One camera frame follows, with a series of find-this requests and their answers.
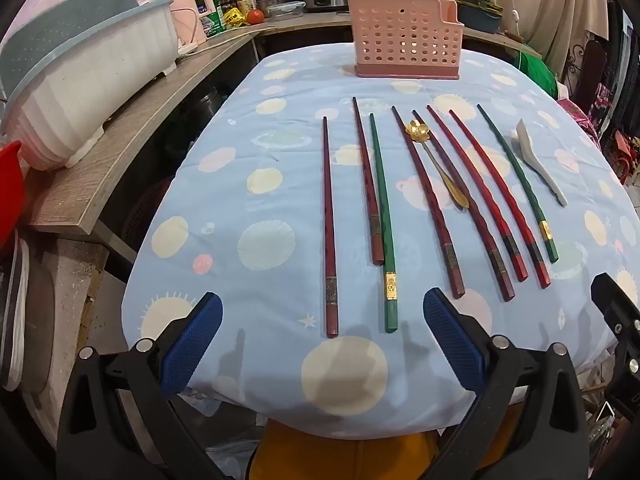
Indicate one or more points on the teal perforated drainer lid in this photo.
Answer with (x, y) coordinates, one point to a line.
(60, 25)

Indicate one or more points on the blue planter with plants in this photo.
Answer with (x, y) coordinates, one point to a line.
(477, 15)

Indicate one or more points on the beige curtain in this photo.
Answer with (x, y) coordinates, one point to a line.
(550, 5)

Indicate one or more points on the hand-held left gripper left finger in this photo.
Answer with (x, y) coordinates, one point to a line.
(192, 342)

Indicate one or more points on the red plastic basin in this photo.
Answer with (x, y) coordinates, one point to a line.
(9, 195)

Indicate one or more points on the yellow packet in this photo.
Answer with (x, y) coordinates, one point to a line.
(235, 17)

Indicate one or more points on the dark red plastic basket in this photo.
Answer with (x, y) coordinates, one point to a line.
(145, 215)

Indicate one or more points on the steel pot under counter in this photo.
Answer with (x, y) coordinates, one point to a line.
(207, 102)

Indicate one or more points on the dark red chopstick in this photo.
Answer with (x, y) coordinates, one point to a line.
(327, 210)
(366, 185)
(424, 195)
(479, 232)

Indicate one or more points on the white ceramic spoon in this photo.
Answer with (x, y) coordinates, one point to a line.
(530, 152)

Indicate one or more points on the pink box appliance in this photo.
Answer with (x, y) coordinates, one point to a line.
(187, 15)

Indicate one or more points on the gold metal spoon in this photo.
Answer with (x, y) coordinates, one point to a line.
(416, 130)

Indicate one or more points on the dark metal chair back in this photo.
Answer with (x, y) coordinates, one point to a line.
(590, 70)

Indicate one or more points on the green cloth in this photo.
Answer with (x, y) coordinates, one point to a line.
(540, 75)

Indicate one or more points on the green packet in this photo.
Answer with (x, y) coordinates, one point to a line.
(212, 20)

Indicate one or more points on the pink perforated utensil holder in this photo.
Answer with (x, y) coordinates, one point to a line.
(400, 35)

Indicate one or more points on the white dish drainer tub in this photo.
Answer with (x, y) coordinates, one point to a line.
(90, 90)

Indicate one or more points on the pink patterned fabric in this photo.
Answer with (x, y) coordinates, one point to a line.
(577, 115)

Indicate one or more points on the hanging clothes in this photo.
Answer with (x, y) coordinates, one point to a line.
(622, 85)

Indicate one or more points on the green chopstick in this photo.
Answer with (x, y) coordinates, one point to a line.
(516, 174)
(382, 200)

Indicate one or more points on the bright red chopstick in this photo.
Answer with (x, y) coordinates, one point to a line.
(475, 185)
(496, 185)

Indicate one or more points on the wooden counter shelf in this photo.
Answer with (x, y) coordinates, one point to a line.
(130, 130)

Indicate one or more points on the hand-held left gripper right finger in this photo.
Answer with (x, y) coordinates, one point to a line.
(452, 340)

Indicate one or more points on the glass food container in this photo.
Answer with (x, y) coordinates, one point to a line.
(285, 9)

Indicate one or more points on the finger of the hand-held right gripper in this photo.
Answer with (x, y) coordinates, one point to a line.
(617, 307)
(629, 370)

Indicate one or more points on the red tomato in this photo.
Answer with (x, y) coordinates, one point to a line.
(255, 16)

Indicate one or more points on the yellow stool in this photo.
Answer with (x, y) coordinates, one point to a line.
(350, 452)

